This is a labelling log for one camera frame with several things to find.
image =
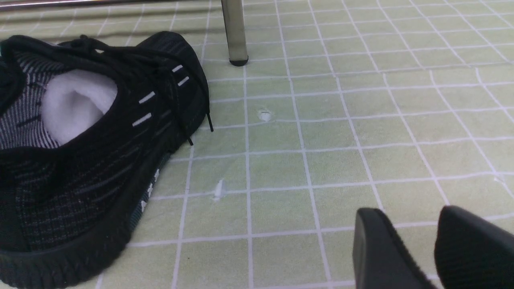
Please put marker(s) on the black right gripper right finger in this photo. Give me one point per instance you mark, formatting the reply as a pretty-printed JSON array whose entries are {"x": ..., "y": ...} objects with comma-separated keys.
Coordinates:
[{"x": 472, "y": 253}]

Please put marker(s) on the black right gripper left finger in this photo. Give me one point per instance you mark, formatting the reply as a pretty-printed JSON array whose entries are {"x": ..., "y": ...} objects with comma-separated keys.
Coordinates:
[{"x": 380, "y": 257}]

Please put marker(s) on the green checked tablecloth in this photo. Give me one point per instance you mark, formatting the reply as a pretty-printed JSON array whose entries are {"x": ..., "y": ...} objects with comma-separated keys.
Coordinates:
[{"x": 401, "y": 105}]

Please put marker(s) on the black knit sneaker right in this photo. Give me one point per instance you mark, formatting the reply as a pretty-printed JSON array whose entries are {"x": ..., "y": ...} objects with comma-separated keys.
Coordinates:
[{"x": 85, "y": 130}]

